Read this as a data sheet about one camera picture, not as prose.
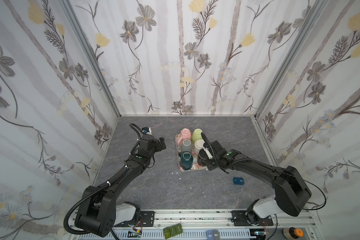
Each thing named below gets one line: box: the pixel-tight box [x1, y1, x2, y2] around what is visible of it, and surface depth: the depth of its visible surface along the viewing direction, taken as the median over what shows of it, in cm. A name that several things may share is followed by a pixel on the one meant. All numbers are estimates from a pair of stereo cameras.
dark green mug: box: [179, 151, 194, 171], surface depth 88 cm
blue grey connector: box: [207, 229, 220, 240], surface depth 70 cm
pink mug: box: [177, 128, 192, 146], surface depth 99 cm
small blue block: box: [233, 177, 245, 185], surface depth 88 cm
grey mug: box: [181, 138, 193, 153], surface depth 95 cm
